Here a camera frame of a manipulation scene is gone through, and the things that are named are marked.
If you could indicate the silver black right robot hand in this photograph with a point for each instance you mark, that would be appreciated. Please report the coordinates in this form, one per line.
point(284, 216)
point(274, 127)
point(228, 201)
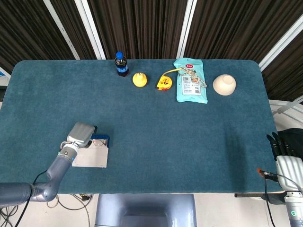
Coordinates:
point(290, 170)

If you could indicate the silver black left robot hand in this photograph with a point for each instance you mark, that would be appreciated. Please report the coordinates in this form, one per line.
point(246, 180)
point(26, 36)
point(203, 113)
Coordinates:
point(79, 133)

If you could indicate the thin metal frame glasses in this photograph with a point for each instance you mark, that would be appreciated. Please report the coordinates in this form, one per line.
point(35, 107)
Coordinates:
point(97, 142)

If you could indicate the blue glasses case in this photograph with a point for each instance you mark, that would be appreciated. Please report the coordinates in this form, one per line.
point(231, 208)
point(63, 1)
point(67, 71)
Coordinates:
point(93, 157)

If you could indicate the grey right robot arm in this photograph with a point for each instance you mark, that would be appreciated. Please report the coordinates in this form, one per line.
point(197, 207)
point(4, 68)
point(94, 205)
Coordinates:
point(294, 210)

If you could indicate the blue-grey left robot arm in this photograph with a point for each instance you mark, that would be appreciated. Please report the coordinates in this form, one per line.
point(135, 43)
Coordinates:
point(54, 172)

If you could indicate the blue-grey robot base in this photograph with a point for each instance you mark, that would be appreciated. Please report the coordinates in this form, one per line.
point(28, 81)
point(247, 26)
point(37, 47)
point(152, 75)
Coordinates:
point(145, 210)

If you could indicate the white metal rack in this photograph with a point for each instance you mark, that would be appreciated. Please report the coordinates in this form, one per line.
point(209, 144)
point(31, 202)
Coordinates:
point(286, 108)

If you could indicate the teal table cloth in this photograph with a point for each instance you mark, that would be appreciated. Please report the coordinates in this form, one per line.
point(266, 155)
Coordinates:
point(154, 118)

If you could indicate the cola bottle blue cap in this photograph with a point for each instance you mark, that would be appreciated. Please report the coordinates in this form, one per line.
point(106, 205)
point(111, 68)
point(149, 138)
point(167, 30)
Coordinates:
point(121, 67)

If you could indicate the yellow tape measure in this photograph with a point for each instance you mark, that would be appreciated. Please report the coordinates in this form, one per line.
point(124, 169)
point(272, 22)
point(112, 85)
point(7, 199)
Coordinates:
point(164, 83)

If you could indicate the beige upturned bowl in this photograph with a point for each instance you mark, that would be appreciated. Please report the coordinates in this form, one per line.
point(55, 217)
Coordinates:
point(224, 84)

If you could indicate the light blue snack packet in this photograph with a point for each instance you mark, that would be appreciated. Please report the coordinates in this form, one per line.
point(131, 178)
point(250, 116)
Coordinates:
point(191, 94)

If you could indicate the dark brown curtain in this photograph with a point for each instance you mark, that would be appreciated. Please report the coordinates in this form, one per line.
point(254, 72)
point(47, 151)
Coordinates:
point(142, 28)

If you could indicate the white frame post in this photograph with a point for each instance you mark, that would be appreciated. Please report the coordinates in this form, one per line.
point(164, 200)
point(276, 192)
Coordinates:
point(62, 29)
point(91, 29)
point(185, 30)
point(281, 43)

